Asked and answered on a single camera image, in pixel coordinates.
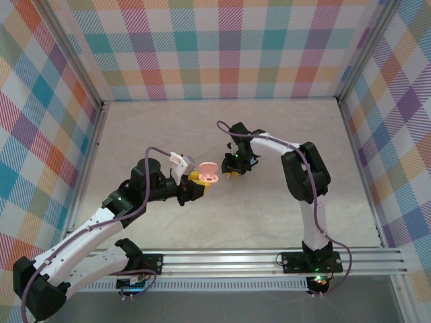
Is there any pink earbud charging case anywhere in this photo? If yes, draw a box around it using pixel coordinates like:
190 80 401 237
197 161 222 185

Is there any aluminium frame corner post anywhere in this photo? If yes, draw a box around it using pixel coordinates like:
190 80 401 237
33 0 110 108
335 0 405 105

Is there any white slotted cable duct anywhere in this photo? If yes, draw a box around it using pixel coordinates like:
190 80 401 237
77 281 310 293

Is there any small controller circuit board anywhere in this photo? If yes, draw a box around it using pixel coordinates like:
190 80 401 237
308 274 330 294
116 275 151 293

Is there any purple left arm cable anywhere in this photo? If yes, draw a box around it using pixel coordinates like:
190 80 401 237
20 147 174 323

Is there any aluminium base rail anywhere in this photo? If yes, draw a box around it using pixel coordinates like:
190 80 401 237
72 248 408 281

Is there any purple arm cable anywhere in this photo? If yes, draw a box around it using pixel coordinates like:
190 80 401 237
217 120 354 299
20 147 174 323

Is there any aluminium frame side rail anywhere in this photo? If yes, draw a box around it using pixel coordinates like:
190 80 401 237
33 102 112 323
336 99 418 323

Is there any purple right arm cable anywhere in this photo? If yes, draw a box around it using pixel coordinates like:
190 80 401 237
217 120 354 299

